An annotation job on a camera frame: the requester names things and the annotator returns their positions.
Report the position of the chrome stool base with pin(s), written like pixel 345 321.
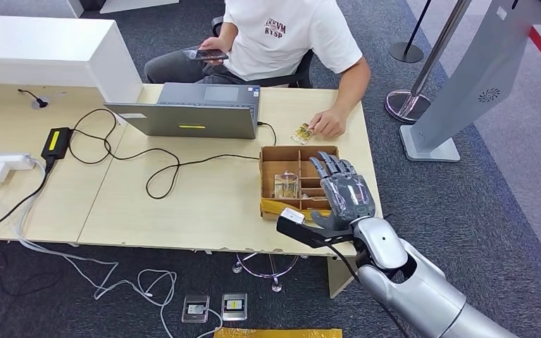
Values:
pixel 276 286

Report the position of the light wood desk leg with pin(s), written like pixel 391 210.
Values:
pixel 340 277

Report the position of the black stanchion post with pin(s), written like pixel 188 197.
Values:
pixel 406 52

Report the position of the cardboard divider box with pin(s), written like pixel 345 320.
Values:
pixel 280 156

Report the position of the white counter partition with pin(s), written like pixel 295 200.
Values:
pixel 42 58

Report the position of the black smartphone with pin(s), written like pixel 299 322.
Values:
pixel 207 55

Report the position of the grey kiosk stand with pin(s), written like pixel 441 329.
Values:
pixel 466 88

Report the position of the silver floor socket box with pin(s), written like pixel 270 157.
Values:
pixel 234 307
pixel 195 309

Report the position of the white power strip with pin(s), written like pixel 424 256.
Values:
pixel 4 162

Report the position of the clear plastic film wrap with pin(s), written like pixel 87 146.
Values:
pixel 350 198

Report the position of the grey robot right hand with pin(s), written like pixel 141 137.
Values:
pixel 350 196

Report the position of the person's right forearm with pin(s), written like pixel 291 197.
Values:
pixel 227 32

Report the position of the black laptop power adapter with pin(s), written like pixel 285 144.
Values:
pixel 56 143

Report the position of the white cards in divider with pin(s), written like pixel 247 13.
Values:
pixel 312 197

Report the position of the grey laptop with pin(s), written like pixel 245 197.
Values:
pixel 191 119

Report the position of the chrome stanchion post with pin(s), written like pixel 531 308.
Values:
pixel 403 109

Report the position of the white furniture panel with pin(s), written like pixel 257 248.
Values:
pixel 135 4

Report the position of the person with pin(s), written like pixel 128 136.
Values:
pixel 280 51

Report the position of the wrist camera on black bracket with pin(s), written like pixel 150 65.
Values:
pixel 294 217

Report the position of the black office chair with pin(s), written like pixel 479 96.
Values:
pixel 303 70

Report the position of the person's right hand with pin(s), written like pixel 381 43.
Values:
pixel 214 44

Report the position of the person's left forearm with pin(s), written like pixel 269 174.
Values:
pixel 352 88

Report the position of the person's left hand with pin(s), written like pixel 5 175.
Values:
pixel 329 123

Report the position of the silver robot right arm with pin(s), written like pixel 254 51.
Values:
pixel 420 289

